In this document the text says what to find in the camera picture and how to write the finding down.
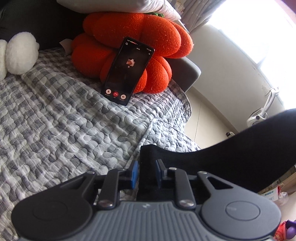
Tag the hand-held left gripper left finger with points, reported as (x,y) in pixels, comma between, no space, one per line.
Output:
(134,173)

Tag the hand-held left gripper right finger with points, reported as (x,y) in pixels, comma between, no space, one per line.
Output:
(159,172)

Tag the cream and black sweatshirt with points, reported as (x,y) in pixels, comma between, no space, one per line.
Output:
(231,148)

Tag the grey checked quilt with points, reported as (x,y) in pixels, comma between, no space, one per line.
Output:
(57,111)

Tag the black smartphone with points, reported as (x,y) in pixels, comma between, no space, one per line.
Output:
(127,74)

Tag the white office chair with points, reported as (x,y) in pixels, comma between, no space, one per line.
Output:
(254,117)

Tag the cardboard box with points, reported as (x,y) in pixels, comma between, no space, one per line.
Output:
(270,193)

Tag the purple toy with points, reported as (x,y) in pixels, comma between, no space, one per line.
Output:
(290,230)

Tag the orange flower cushion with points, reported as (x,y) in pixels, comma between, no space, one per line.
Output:
(138,30)

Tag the beige cushion tag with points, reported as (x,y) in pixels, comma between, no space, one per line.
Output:
(67,46)

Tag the grey curtain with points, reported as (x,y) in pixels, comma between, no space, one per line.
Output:
(196,11)

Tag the white plush toy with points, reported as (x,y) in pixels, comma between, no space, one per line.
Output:
(20,53)

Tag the light grey pillow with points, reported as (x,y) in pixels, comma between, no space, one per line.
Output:
(115,5)

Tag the window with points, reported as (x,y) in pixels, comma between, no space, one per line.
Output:
(254,30)

